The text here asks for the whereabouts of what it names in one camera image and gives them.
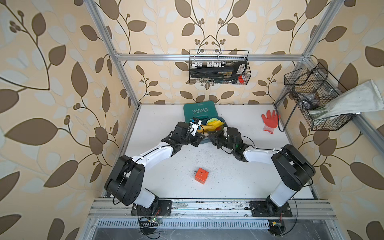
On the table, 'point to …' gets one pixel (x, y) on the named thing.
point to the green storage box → (206, 112)
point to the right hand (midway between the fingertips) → (206, 132)
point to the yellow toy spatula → (210, 125)
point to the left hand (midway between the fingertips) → (205, 135)
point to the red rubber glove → (270, 123)
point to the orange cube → (201, 175)
